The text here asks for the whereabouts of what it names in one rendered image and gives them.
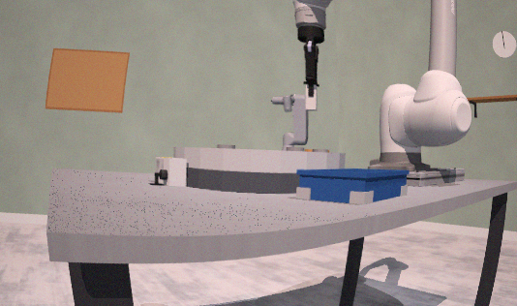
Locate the blue shallow tray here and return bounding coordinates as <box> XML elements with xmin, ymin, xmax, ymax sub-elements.
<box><xmin>296</xmin><ymin>168</ymin><xmax>410</xmax><ymax>204</ymax></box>

